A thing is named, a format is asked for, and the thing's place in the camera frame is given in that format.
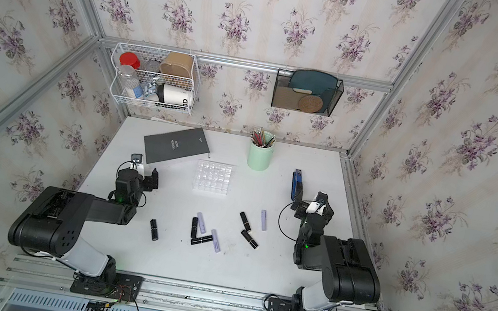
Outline black lipstick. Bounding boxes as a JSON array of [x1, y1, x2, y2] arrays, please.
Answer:
[[190, 217, 199, 240], [150, 219, 159, 242], [240, 212, 251, 233], [190, 235, 214, 245], [240, 230, 258, 249]]

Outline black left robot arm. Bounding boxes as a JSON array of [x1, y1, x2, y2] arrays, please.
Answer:
[[7, 166, 159, 284]]

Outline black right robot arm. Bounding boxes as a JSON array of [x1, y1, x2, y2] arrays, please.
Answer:
[[292, 198, 381, 311]]

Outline clear acrylic lipstick organizer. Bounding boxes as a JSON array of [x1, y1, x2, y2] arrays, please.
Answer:
[[192, 160, 234, 196]]

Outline dark grey book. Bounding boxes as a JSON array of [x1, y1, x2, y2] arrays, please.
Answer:
[[143, 128, 211, 165]]

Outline green pen cup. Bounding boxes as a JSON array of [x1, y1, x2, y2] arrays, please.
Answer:
[[247, 127, 276, 172]]

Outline white black cylinder device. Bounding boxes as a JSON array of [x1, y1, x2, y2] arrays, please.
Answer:
[[157, 83, 194, 108]]

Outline round cork coaster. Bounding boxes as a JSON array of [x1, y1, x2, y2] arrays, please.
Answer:
[[297, 94, 324, 114]]

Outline clear plastic bottle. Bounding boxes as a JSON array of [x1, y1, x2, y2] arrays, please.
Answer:
[[118, 64, 144, 99]]

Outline brown cardboard box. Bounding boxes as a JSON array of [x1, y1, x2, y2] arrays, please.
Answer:
[[159, 52, 194, 79]]

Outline red lid jar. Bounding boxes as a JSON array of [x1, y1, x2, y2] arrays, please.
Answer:
[[119, 52, 141, 70]]

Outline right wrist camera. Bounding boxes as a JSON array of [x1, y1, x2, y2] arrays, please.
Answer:
[[306, 191, 329, 216]]

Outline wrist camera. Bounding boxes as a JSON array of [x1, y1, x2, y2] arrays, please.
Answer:
[[306, 191, 329, 216], [129, 153, 145, 176]]

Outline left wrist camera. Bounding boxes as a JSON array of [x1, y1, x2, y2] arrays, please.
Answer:
[[129, 153, 145, 176]]

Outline white wire basket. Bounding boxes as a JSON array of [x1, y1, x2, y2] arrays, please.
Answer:
[[111, 42, 201, 115]]

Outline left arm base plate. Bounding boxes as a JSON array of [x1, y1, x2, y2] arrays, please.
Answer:
[[70, 273, 145, 303]]

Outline black mesh wall holder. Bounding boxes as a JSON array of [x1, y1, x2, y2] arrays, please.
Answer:
[[271, 69, 345, 117]]

